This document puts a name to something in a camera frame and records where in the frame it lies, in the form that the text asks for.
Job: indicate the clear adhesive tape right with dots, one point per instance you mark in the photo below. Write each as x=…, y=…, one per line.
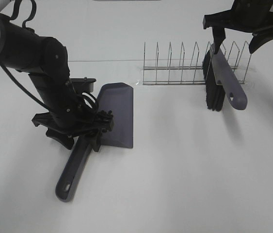
x=251, y=70

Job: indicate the clear adhesive tape left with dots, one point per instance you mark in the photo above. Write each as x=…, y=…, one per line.
x=138, y=75

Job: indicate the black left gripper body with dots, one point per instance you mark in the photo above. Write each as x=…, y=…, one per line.
x=68, y=125

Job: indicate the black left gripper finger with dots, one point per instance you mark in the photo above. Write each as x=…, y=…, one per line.
x=94, y=139
x=66, y=141

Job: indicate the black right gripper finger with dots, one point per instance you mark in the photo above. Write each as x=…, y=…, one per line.
x=218, y=38
x=259, y=39

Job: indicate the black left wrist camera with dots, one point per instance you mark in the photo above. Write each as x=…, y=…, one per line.
x=83, y=85

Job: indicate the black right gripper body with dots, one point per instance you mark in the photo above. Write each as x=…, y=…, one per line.
x=249, y=23

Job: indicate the grey plastic dustpan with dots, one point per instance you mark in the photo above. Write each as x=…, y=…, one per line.
x=117, y=97

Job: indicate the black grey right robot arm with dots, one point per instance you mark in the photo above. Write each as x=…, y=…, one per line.
x=249, y=6

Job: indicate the clear adhesive tape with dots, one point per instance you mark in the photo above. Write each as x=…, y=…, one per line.
x=251, y=70
x=138, y=75

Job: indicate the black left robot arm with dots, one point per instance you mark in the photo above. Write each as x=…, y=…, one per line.
x=72, y=110

